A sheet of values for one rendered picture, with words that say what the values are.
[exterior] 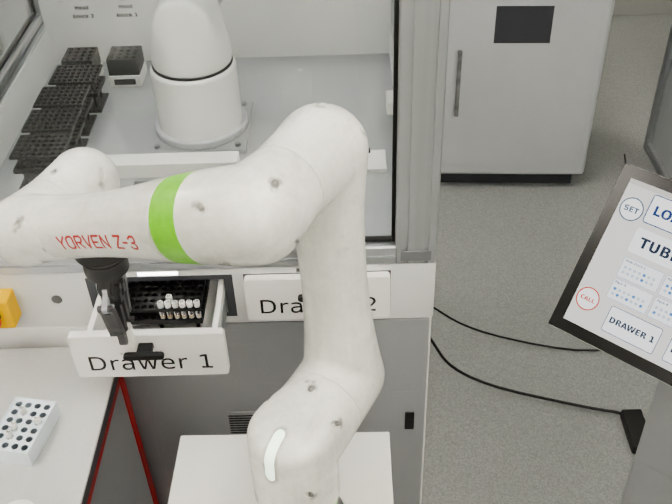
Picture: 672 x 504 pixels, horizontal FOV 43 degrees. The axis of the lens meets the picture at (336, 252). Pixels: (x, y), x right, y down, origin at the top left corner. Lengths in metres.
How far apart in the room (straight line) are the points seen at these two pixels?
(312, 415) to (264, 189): 0.40
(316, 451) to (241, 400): 0.78
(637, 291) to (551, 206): 1.98
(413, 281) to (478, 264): 1.46
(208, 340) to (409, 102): 0.57
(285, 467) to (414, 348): 0.70
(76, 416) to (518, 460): 1.33
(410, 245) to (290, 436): 0.57
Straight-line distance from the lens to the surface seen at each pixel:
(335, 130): 1.08
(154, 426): 2.07
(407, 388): 1.94
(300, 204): 0.98
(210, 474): 1.51
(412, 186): 1.57
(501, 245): 3.26
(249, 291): 1.71
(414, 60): 1.44
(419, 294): 1.74
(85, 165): 1.35
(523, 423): 2.66
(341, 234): 1.15
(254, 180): 0.97
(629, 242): 1.54
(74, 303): 1.82
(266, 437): 1.22
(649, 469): 1.85
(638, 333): 1.52
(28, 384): 1.84
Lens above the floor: 2.03
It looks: 39 degrees down
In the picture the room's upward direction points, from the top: 2 degrees counter-clockwise
